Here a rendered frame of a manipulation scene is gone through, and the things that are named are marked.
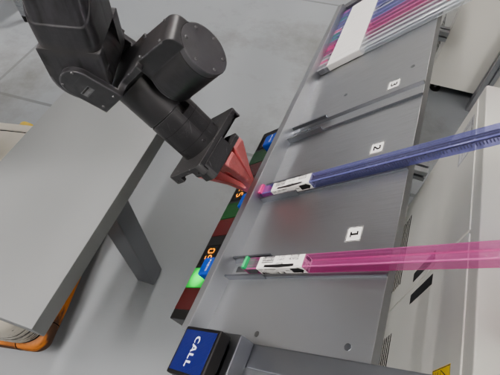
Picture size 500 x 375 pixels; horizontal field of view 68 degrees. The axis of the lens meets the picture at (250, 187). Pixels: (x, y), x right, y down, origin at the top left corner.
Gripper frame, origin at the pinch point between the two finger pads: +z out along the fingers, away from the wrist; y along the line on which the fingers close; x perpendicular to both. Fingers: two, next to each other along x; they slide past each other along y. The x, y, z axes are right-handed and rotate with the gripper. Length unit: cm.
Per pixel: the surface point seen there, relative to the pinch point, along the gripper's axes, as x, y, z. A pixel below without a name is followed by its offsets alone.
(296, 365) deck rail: -16.7, -20.9, 0.1
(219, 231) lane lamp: 5.8, -4.9, 2.1
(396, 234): -21.6, -9.0, 1.6
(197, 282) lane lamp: 4.9, -13.0, 2.0
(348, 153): -13.9, 2.8, 1.5
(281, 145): -2.5, 7.2, 0.2
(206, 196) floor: 73, 37, 29
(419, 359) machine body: -3.7, -4.7, 42.8
